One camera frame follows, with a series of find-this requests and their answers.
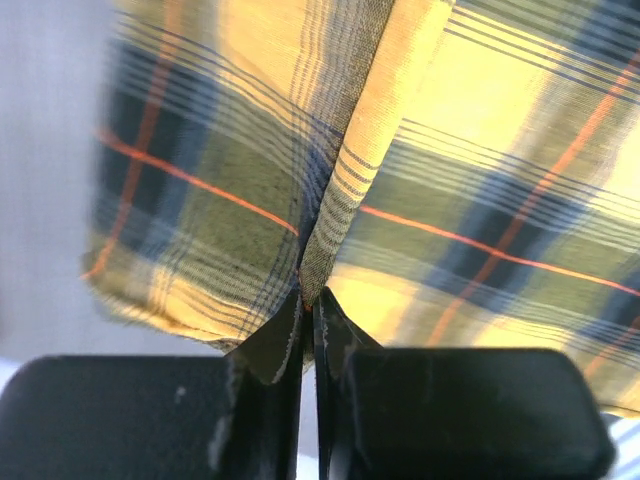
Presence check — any yellow plaid long sleeve shirt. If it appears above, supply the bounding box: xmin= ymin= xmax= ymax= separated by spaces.
xmin=83 ymin=1 xmax=639 ymax=416

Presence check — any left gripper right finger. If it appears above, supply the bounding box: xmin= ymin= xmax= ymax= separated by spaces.
xmin=313 ymin=289 xmax=615 ymax=479

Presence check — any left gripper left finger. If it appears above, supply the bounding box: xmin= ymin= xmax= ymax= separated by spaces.
xmin=1 ymin=291 xmax=303 ymax=479

